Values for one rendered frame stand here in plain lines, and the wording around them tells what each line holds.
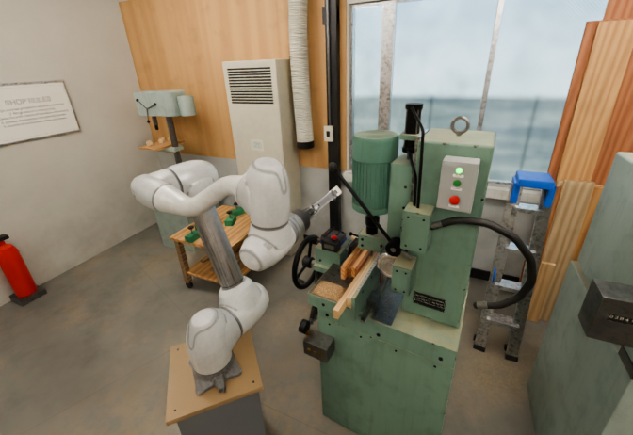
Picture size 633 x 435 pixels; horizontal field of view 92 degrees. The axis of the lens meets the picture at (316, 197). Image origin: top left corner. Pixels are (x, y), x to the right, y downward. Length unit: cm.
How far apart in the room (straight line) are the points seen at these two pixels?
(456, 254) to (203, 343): 97
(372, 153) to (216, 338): 90
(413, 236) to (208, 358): 88
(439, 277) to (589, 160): 154
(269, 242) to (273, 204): 11
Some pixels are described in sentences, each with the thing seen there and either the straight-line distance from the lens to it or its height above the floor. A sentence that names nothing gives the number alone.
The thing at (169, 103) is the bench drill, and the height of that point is 148.
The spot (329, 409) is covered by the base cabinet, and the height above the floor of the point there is 8.
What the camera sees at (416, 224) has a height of 126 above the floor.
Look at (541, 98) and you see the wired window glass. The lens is 265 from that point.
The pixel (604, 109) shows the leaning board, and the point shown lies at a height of 145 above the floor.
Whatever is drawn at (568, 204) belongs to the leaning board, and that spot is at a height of 89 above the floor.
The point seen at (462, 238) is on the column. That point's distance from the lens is 117.
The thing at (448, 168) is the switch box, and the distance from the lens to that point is 101.
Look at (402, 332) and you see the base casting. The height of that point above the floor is 80.
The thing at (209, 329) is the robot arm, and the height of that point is 87.
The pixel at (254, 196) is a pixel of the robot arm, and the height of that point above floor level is 148.
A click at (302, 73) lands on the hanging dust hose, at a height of 169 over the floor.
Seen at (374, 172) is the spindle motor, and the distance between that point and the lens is 118.
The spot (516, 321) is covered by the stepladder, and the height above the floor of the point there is 28.
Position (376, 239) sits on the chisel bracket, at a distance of 135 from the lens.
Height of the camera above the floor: 176
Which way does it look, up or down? 24 degrees down
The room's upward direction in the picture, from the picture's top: 2 degrees counter-clockwise
